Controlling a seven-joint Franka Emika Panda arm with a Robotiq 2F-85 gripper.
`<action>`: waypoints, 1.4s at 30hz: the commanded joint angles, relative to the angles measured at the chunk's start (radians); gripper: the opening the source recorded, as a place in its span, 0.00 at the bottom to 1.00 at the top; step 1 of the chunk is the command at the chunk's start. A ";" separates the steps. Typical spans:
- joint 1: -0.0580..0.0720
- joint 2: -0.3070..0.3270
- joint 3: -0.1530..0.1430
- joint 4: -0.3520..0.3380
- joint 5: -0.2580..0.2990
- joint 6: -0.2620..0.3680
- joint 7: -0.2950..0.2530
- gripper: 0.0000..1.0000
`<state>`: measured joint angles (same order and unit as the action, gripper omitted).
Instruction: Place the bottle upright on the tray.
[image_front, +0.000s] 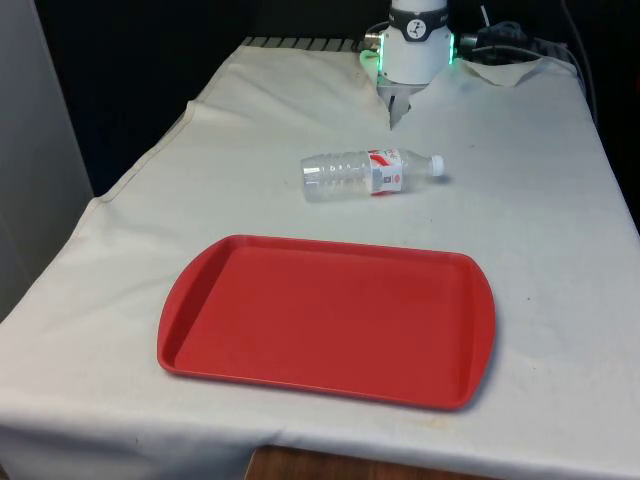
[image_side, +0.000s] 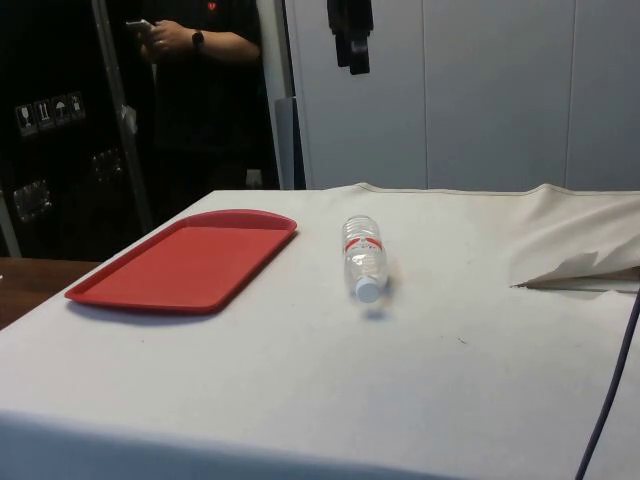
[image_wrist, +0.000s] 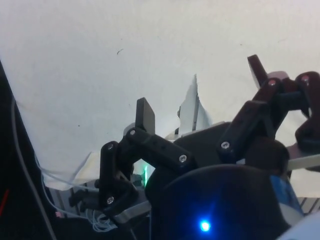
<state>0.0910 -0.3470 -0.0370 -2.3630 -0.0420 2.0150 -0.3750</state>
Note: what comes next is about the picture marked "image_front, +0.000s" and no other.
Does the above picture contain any red tray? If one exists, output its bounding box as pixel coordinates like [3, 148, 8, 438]
[156, 233, 497, 413]

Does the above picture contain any black cable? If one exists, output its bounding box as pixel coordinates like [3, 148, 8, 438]
[469, 43, 546, 57]

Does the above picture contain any pale grey cabinet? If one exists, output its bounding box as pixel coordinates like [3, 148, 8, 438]
[0, 0, 95, 321]

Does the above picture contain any clear plastic bottle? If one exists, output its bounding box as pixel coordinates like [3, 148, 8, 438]
[299, 147, 446, 204]

